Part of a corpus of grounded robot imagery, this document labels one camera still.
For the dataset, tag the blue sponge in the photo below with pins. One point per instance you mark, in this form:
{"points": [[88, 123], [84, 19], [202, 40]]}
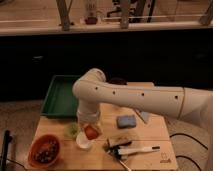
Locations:
{"points": [[127, 121]]}

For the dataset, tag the brown scrub block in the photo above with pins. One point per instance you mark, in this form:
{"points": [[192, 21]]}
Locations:
{"points": [[116, 141]]}

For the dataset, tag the black stand post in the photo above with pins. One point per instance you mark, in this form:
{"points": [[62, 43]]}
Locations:
{"points": [[6, 141]]}

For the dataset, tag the grey blue cloth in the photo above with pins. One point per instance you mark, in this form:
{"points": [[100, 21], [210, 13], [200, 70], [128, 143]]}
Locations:
{"points": [[144, 116]]}

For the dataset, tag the red apple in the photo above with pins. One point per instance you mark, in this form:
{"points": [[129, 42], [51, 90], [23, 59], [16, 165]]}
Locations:
{"points": [[90, 132]]}

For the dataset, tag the green plastic tray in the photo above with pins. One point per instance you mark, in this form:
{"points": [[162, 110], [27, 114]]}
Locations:
{"points": [[60, 101]]}

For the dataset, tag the white handled brush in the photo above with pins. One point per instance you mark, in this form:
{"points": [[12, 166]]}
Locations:
{"points": [[119, 152]]}

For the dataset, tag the dark maroon bowl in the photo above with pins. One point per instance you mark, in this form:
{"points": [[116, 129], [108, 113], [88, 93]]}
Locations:
{"points": [[118, 81]]}

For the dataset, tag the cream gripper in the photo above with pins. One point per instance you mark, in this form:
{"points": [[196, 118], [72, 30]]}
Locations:
{"points": [[92, 120]]}

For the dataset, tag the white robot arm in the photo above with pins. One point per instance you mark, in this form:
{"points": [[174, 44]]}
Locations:
{"points": [[193, 105]]}

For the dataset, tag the small green cup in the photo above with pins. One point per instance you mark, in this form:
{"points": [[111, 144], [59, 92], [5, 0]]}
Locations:
{"points": [[71, 130]]}

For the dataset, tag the orange bowl with food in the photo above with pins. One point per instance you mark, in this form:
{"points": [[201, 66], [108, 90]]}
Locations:
{"points": [[44, 151]]}

